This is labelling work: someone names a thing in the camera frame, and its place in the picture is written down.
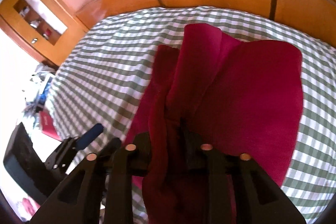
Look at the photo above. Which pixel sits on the wooden glass-door cabinet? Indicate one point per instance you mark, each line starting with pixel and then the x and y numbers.
pixel 45 26

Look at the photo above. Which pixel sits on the green white checkered bedsheet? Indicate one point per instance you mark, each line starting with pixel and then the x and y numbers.
pixel 105 75

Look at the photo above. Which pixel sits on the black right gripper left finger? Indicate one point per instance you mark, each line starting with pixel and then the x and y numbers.
pixel 105 176

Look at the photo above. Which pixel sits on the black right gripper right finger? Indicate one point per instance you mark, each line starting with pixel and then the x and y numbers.
pixel 227 189

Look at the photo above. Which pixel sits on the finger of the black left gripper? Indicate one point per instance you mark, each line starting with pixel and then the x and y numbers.
pixel 88 137

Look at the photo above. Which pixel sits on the red box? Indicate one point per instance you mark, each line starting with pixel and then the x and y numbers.
pixel 47 126

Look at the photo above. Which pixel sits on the magenta long-sleeve shirt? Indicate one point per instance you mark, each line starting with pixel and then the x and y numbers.
pixel 240 97

